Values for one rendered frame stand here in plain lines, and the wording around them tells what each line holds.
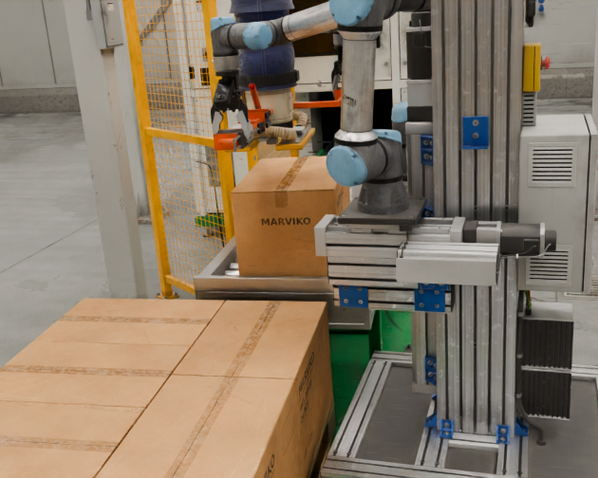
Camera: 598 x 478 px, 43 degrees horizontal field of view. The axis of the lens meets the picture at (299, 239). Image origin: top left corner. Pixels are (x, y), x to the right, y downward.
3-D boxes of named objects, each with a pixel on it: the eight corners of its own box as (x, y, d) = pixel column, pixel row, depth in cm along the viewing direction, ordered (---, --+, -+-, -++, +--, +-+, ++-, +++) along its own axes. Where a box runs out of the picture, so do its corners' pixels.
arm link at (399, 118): (384, 141, 264) (383, 102, 260) (413, 135, 272) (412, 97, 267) (408, 145, 255) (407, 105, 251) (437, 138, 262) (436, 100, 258)
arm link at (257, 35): (280, 19, 217) (251, 20, 223) (254, 22, 209) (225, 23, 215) (282, 47, 219) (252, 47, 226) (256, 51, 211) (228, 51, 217)
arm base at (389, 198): (413, 200, 226) (412, 168, 223) (404, 214, 212) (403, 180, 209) (364, 199, 230) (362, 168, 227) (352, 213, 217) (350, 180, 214)
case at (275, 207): (268, 241, 357) (260, 158, 344) (352, 239, 350) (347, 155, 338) (239, 289, 300) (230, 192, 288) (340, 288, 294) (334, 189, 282)
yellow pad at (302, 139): (290, 133, 305) (289, 120, 304) (315, 132, 303) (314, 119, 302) (275, 151, 273) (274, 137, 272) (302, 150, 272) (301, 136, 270)
